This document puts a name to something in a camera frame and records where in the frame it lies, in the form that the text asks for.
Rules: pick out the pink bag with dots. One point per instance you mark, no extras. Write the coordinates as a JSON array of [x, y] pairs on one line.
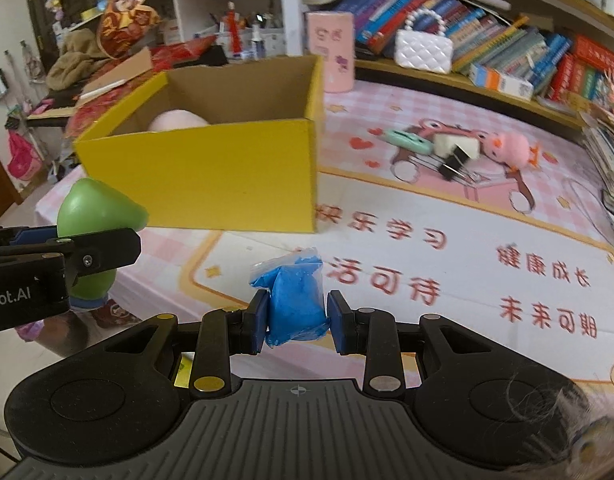
[[24, 157]]

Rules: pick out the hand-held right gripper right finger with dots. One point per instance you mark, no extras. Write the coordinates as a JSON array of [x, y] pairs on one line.
[[339, 325]]

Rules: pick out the white sponge block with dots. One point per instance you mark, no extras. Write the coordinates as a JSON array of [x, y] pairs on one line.
[[469, 149]]

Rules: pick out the white paper strip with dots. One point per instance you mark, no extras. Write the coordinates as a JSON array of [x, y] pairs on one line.
[[104, 87]]

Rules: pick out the black binder clip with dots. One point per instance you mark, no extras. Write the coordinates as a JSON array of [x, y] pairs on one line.
[[453, 162]]

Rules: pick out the red dress doll figurine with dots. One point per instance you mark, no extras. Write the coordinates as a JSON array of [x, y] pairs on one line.
[[232, 30]]

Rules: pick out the red gold figure decoration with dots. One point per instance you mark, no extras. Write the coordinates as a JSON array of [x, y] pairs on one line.
[[124, 25]]

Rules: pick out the stack of picture books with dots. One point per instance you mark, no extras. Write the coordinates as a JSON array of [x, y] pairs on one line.
[[612, 160]]

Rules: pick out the pink checkered printed tablecloth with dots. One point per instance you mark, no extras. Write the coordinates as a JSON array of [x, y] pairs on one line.
[[467, 310]]

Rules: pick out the red paper decoration sheet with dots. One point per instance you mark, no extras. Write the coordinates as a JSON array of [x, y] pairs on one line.
[[182, 52]]

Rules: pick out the pink pig toy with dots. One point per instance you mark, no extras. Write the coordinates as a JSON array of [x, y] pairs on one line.
[[507, 147]]

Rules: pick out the blue clay packet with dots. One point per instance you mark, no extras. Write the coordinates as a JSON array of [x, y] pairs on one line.
[[292, 305]]

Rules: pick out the pink cylinder container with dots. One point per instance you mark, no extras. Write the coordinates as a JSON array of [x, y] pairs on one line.
[[329, 50]]

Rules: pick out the orange blue white carton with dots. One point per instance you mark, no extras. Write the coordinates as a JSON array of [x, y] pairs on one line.
[[502, 82]]

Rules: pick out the wooden bookshelf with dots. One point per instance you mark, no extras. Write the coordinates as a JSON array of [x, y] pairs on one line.
[[374, 65]]

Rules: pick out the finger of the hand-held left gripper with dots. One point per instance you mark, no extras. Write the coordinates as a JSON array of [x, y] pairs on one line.
[[37, 234], [107, 252]]

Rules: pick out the black electric piano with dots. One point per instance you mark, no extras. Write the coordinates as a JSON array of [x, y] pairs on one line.
[[214, 55]]

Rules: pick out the row of blue and red books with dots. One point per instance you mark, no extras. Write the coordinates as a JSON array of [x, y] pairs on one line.
[[487, 27]]

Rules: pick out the brown fleece cloth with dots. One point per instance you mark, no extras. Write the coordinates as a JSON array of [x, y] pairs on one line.
[[74, 67]]

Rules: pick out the white shelf unit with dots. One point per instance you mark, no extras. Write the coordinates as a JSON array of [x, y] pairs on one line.
[[197, 5]]

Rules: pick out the brown cardboard sheet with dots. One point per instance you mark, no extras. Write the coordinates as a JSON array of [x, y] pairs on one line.
[[132, 67]]

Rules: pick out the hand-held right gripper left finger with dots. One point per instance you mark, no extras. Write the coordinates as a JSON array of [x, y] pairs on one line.
[[259, 322]]

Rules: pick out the yellow cardboard box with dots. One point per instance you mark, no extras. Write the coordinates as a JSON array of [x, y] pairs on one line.
[[202, 180]]

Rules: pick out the teal oblong case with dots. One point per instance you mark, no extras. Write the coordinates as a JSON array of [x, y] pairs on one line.
[[407, 141]]

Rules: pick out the pink plush toy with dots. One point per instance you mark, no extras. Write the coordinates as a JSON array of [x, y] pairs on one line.
[[177, 121]]

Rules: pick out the clear spray bottle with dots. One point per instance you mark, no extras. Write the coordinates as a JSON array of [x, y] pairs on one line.
[[257, 45]]

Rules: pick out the green rubber toy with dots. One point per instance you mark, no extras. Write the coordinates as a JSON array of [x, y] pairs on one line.
[[97, 205]]

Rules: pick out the white quilted pearl handbag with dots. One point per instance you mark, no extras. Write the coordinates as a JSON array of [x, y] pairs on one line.
[[422, 52]]

